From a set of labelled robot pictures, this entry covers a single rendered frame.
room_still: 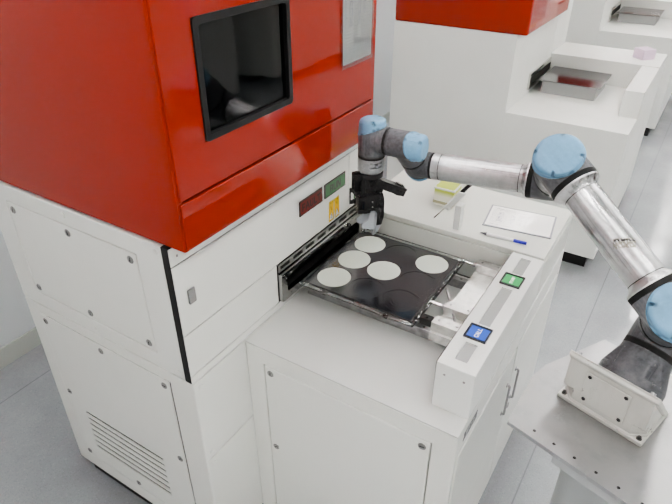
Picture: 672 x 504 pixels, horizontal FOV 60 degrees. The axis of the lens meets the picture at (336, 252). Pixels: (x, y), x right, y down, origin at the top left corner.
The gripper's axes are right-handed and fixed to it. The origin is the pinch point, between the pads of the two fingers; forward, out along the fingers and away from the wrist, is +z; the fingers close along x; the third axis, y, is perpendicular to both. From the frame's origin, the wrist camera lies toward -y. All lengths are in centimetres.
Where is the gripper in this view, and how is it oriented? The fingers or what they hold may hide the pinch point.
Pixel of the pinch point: (375, 230)
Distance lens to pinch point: 177.7
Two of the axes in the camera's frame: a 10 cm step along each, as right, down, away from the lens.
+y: -9.3, 1.9, -3.0
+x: 3.5, 5.0, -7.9
